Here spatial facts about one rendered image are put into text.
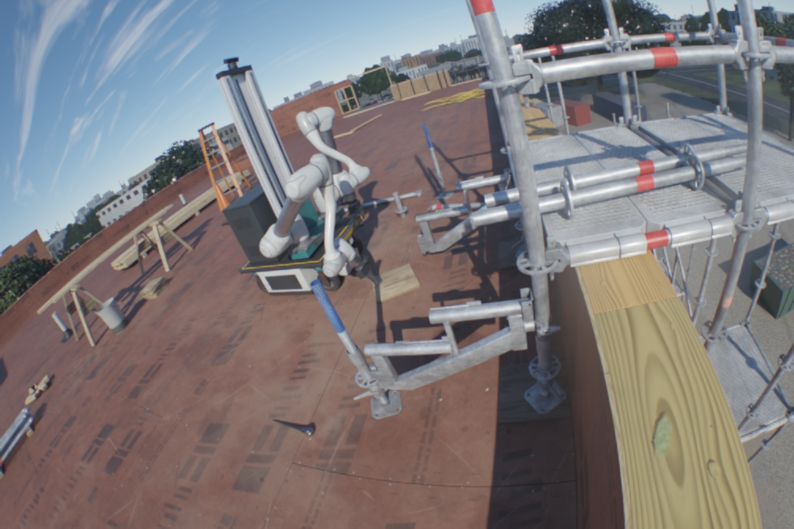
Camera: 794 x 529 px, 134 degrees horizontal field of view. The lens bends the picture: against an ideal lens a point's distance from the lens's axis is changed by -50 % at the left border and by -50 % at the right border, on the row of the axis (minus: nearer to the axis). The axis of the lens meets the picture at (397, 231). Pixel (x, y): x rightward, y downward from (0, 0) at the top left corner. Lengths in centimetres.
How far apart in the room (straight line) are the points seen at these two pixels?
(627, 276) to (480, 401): 88
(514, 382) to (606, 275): 77
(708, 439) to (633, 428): 16
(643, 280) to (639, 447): 46
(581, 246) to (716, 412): 57
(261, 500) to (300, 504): 21
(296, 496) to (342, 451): 30
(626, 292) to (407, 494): 106
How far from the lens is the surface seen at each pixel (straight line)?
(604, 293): 92
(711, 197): 129
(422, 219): 216
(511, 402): 152
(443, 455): 147
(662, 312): 89
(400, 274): 242
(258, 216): 257
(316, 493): 161
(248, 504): 179
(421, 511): 141
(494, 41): 78
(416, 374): 139
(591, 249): 99
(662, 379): 77
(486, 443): 146
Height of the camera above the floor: 131
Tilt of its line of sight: 25 degrees down
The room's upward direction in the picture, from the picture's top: 20 degrees counter-clockwise
